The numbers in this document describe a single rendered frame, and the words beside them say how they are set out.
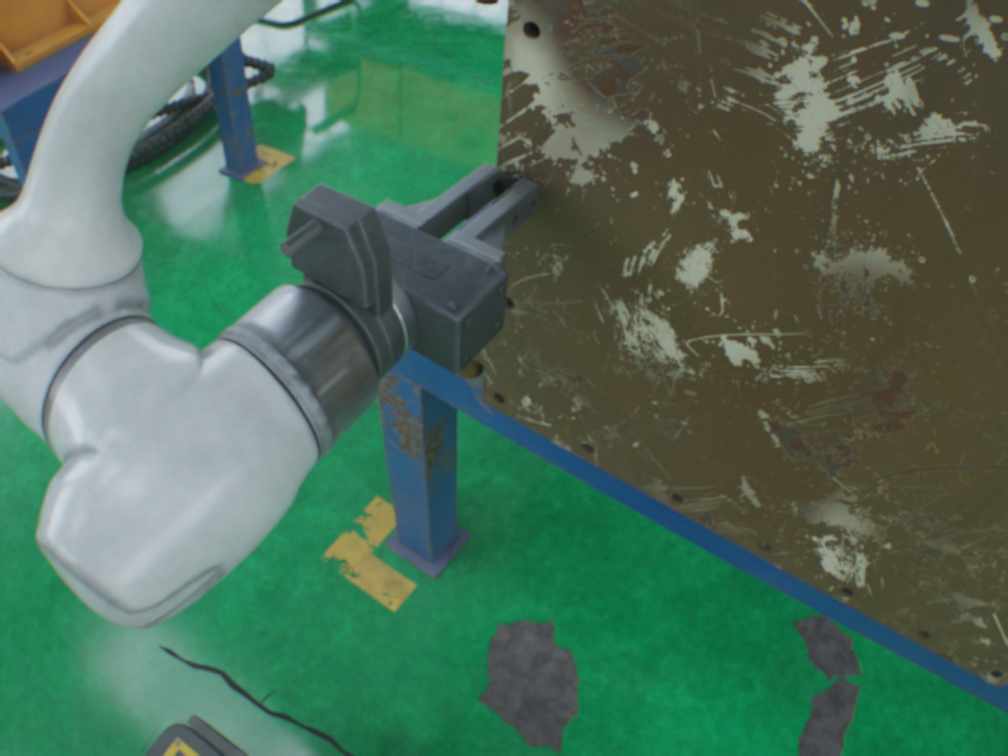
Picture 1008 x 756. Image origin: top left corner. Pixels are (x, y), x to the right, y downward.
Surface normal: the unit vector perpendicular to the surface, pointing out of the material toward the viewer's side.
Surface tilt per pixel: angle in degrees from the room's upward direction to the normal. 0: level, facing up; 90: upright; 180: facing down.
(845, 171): 90
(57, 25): 90
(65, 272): 40
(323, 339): 33
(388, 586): 0
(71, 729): 0
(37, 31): 90
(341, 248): 90
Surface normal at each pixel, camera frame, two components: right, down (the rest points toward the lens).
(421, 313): -0.56, 0.62
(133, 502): 0.35, -0.29
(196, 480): 0.58, -0.16
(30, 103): 0.84, 0.44
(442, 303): 0.06, -0.64
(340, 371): 0.71, 0.02
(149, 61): 0.02, 0.90
